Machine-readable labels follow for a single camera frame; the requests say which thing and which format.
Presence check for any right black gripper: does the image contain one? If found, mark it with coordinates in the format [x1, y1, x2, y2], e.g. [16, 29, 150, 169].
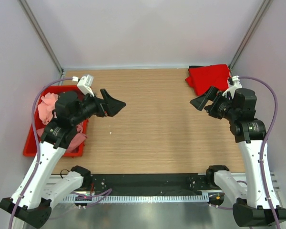
[190, 85, 239, 122]

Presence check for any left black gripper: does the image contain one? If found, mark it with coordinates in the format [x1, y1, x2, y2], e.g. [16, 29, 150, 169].
[70, 89, 125, 126]

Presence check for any red t shirt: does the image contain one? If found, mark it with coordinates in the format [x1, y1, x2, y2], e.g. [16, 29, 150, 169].
[185, 64, 230, 96]

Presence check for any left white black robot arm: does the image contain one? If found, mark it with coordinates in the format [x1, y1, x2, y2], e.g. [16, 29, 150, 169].
[0, 89, 126, 229]

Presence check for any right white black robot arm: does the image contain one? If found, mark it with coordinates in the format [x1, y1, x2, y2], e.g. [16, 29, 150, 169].
[190, 86, 286, 227]

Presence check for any dark maroon t shirt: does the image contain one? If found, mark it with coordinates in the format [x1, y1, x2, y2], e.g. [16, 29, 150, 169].
[58, 91, 84, 102]

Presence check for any folded black t shirt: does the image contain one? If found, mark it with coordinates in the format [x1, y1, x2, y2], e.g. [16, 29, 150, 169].
[189, 65, 204, 69]

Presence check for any dusty pink t shirt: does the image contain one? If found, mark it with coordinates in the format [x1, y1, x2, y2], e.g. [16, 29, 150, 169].
[35, 124, 87, 153]

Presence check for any light pink t shirt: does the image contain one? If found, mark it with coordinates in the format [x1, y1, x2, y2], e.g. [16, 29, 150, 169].
[37, 93, 58, 125]

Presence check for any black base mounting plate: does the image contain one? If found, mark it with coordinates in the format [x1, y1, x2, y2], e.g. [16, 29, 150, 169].
[83, 173, 220, 196]

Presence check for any red plastic bin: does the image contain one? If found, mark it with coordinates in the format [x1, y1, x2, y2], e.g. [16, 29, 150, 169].
[23, 85, 88, 157]

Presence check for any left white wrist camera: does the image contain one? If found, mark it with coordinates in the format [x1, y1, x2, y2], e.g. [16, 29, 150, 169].
[72, 74, 95, 97]

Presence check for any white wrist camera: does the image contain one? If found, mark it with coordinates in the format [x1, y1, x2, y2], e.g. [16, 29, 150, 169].
[222, 76, 242, 100]
[72, 74, 95, 97]

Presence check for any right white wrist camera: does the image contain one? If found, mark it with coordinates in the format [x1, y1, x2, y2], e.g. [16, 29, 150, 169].
[222, 76, 242, 100]

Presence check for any white slotted cable duct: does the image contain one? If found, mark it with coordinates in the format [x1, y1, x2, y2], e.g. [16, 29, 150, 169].
[61, 194, 209, 204]

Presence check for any aluminium front rail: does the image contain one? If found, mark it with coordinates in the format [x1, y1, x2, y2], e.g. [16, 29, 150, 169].
[23, 173, 281, 195]

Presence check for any left aluminium frame post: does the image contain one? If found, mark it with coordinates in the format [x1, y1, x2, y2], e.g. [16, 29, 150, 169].
[17, 0, 64, 76]

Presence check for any aluminium frame post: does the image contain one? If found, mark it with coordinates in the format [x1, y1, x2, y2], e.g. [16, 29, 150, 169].
[228, 0, 273, 72]
[17, 0, 64, 76]

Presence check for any right aluminium frame post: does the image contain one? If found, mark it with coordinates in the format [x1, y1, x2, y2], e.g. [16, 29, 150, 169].
[228, 0, 273, 72]

